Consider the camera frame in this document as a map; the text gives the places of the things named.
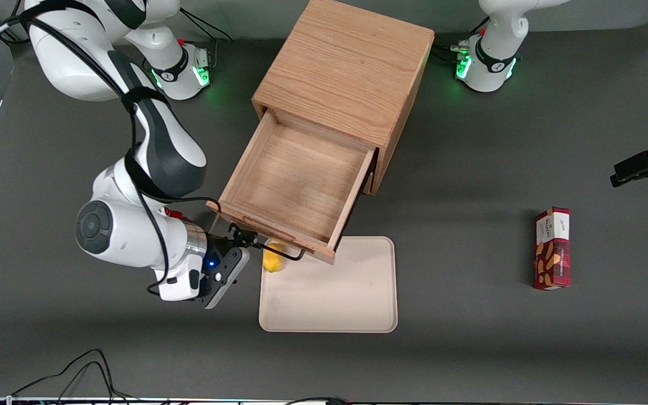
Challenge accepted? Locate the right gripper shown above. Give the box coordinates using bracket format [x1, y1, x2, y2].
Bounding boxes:
[192, 224, 258, 309]

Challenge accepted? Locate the wooden drawer cabinet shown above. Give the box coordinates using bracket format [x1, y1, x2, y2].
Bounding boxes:
[251, 0, 435, 196]

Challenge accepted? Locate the yellow lemon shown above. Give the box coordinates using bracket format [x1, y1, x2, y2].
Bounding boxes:
[263, 242, 285, 273]

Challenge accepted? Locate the beige plastic tray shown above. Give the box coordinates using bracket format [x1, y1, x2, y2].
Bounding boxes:
[259, 236, 398, 334]

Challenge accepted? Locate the red plaid cookie box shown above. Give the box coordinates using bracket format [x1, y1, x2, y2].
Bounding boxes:
[533, 206, 571, 291]

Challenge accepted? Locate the black arm-routed cable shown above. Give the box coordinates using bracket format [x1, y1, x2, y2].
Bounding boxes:
[0, 0, 223, 296]

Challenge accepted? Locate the black loose cable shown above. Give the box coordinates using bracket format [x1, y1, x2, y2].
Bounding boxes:
[285, 397, 353, 405]
[12, 349, 116, 405]
[48, 361, 136, 405]

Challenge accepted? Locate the black base cable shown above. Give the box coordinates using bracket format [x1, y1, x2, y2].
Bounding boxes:
[179, 8, 233, 71]
[430, 16, 491, 64]

